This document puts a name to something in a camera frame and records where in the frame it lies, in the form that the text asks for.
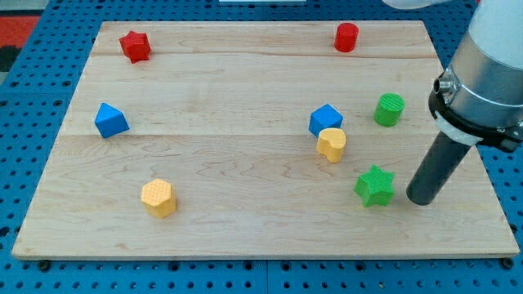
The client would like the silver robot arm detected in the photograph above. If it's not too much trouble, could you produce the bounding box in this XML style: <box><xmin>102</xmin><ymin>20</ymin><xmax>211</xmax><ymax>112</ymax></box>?
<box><xmin>429</xmin><ymin>0</ymin><xmax>522</xmax><ymax>152</ymax></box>

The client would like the yellow heart block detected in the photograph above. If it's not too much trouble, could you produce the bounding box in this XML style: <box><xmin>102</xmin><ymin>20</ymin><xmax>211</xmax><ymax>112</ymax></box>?
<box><xmin>316</xmin><ymin>127</ymin><xmax>346</xmax><ymax>163</ymax></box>

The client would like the wooden board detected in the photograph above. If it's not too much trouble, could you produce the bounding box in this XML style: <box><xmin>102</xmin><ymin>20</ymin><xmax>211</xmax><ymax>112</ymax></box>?
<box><xmin>12</xmin><ymin>20</ymin><xmax>520</xmax><ymax>261</ymax></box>

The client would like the blue cube block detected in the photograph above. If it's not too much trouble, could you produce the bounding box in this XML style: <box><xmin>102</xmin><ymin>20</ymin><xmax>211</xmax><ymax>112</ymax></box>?
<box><xmin>309</xmin><ymin>104</ymin><xmax>343</xmax><ymax>137</ymax></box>

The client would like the yellow hexagon block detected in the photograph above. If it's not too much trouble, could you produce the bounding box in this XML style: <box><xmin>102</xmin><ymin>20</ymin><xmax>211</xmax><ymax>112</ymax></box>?
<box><xmin>141</xmin><ymin>179</ymin><xmax>177</xmax><ymax>218</ymax></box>

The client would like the green star block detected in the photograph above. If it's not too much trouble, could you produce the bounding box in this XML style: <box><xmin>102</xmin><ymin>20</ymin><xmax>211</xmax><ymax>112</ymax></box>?
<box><xmin>353</xmin><ymin>165</ymin><xmax>395</xmax><ymax>207</ymax></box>

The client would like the green cylinder block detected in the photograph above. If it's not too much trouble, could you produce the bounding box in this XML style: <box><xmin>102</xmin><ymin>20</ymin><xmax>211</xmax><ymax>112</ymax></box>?
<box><xmin>373</xmin><ymin>92</ymin><xmax>405</xmax><ymax>127</ymax></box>

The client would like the red cylinder block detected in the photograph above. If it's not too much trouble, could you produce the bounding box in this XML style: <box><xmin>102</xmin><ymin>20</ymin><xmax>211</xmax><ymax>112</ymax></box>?
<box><xmin>334</xmin><ymin>23</ymin><xmax>360</xmax><ymax>52</ymax></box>

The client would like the blue triangle block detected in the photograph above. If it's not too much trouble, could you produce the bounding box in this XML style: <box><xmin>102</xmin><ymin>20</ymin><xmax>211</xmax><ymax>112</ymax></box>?
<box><xmin>95</xmin><ymin>103</ymin><xmax>130</xmax><ymax>139</ymax></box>

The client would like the red star block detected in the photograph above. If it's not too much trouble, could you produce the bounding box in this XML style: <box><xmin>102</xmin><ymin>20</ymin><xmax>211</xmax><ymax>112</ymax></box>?
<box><xmin>119</xmin><ymin>31</ymin><xmax>151</xmax><ymax>64</ymax></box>

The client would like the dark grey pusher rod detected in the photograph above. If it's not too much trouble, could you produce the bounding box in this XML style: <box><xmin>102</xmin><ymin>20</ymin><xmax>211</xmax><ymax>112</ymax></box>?
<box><xmin>406</xmin><ymin>131</ymin><xmax>471</xmax><ymax>206</ymax></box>

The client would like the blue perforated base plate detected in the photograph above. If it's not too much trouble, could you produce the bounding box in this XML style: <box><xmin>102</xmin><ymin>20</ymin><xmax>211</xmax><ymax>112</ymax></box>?
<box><xmin>1</xmin><ymin>0</ymin><xmax>522</xmax><ymax>293</ymax></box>

